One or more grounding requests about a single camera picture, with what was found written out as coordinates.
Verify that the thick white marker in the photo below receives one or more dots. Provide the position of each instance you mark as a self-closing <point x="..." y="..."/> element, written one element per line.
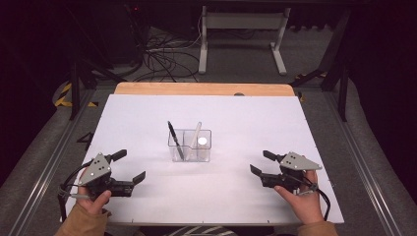
<point x="202" y="141"/>

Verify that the person's right hand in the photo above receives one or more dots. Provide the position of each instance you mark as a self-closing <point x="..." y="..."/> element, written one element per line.
<point x="306" y="205"/>

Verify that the person's striped clothing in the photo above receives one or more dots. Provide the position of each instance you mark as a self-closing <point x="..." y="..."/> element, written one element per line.
<point x="200" y="231"/>

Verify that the white desk frame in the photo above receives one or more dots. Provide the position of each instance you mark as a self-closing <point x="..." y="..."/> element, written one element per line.
<point x="242" y="21"/>

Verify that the slim white pen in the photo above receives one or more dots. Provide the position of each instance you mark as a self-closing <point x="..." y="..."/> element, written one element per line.
<point x="196" y="131"/>

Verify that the black pen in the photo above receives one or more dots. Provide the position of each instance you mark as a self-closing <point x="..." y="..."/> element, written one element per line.
<point x="175" y="139"/>

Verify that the black equipment box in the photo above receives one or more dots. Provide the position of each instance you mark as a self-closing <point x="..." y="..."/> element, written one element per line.
<point x="121" y="36"/>

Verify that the person's left hand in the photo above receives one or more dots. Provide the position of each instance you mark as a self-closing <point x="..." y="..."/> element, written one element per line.
<point x="93" y="206"/>

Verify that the metal floor rail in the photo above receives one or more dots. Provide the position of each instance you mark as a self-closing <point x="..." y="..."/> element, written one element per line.
<point x="42" y="177"/>
<point x="364" y="164"/>

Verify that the clear plastic organizer box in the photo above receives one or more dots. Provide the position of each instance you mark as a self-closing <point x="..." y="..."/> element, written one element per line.
<point x="178" y="157"/>

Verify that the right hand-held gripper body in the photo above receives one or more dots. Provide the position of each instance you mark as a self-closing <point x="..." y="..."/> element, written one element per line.
<point x="298" y="162"/>

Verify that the black metal stand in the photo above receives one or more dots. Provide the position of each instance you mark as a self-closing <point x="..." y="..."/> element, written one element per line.
<point x="342" y="95"/>
<point x="74" y="88"/>

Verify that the yellow black hazard tape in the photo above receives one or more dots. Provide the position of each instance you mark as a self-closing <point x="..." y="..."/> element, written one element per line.
<point x="62" y="98"/>

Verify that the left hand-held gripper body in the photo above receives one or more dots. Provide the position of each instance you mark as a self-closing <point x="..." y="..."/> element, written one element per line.
<point x="96" y="170"/>

